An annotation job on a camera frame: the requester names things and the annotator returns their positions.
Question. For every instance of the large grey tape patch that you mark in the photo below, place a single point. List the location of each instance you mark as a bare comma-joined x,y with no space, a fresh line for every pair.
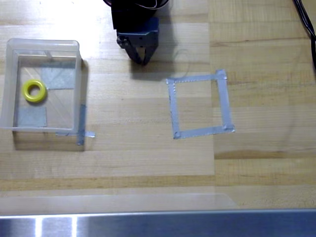
60,76

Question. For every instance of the metal table edge rail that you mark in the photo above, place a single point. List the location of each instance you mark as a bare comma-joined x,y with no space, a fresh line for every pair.
172,224

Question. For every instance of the clear plastic container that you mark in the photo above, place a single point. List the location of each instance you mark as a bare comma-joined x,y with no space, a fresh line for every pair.
10,74

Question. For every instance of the small grey tape patch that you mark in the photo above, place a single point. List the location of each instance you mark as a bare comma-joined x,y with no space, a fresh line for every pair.
32,117

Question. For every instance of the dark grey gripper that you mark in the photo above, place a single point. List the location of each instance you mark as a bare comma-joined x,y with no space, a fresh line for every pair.
140,39

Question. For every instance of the blue-grey tape strip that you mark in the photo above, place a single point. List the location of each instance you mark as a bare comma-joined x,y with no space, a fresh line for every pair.
89,134
81,123

